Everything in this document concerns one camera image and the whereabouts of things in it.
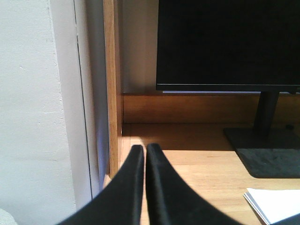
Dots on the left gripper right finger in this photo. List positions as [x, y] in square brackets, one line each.
[171, 201]

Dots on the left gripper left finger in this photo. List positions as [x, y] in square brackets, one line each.
[120, 202]

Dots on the white paper sheet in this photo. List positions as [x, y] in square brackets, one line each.
[275, 207]

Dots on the wooden desk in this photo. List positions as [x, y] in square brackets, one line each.
[198, 152]

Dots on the black computer monitor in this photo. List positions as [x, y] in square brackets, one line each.
[237, 45]

